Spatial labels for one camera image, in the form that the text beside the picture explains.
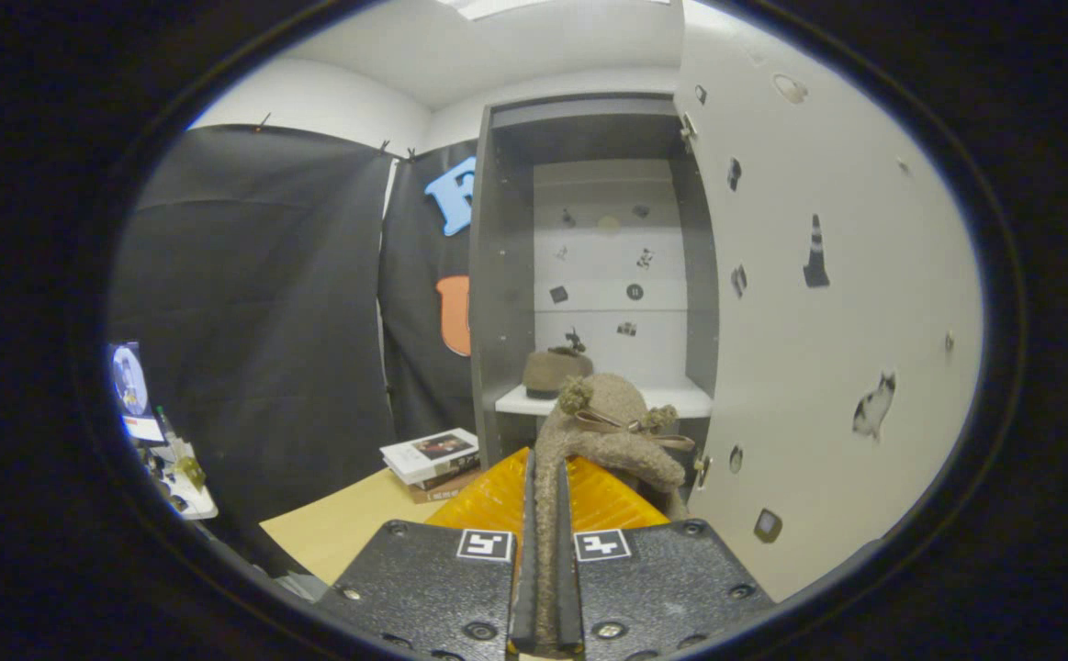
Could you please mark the cluttered white desk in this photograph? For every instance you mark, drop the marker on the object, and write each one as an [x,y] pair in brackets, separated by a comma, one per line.
[189,491]

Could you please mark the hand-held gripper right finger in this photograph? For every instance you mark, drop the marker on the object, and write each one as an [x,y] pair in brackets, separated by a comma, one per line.
[569,597]

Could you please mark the brown fuzzy shoe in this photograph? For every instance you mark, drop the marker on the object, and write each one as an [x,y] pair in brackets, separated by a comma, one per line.
[547,372]
[607,413]

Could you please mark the computer monitor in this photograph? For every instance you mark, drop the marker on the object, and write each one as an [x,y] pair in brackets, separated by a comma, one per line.
[129,386]

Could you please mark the large ceiling light panel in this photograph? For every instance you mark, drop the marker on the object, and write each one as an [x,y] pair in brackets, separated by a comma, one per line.
[552,7]

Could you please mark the white cabinet shelf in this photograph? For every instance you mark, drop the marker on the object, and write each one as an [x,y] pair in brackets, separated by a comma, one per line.
[680,399]

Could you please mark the light grey shoe cabinet door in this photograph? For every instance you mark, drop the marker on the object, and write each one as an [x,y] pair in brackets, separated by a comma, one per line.
[818,367]

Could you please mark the white photo cover book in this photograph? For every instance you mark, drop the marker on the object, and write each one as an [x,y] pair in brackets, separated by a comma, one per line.
[423,454]

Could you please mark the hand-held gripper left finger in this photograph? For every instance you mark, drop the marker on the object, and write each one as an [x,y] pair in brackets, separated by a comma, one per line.
[522,588]

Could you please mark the brown book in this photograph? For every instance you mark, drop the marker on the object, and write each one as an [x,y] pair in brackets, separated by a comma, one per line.
[446,491]

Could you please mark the black backdrop cloth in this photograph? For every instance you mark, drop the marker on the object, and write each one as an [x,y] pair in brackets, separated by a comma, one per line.
[267,321]

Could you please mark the dark grey shoe cabinet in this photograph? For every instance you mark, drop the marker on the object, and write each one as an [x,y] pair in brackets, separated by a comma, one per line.
[501,321]

